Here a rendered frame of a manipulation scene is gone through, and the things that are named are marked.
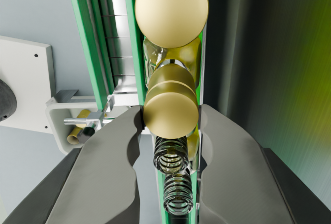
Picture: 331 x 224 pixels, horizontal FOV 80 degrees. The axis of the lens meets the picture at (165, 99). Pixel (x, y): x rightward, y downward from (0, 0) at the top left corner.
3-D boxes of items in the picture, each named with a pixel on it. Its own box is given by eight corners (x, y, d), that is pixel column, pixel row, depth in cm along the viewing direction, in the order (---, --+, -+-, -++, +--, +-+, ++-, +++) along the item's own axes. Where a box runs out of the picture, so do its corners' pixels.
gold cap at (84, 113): (82, 119, 60) (75, 128, 56) (79, 109, 59) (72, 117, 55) (93, 119, 60) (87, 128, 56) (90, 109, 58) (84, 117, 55)
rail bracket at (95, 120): (156, 107, 44) (150, 146, 33) (82, 109, 45) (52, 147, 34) (155, 95, 42) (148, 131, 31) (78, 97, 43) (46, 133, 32)
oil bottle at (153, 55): (188, 46, 38) (202, 102, 19) (158, 47, 38) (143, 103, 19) (188, 14, 35) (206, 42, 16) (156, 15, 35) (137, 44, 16)
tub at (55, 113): (141, 136, 65) (137, 156, 57) (74, 137, 66) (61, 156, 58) (135, 87, 56) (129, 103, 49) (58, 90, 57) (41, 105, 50)
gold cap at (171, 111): (193, 105, 16) (199, 141, 12) (150, 106, 16) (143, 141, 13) (195, 63, 15) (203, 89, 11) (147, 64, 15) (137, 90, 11)
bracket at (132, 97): (151, 93, 50) (148, 108, 44) (114, 94, 51) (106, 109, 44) (149, 80, 48) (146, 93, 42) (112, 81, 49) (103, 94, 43)
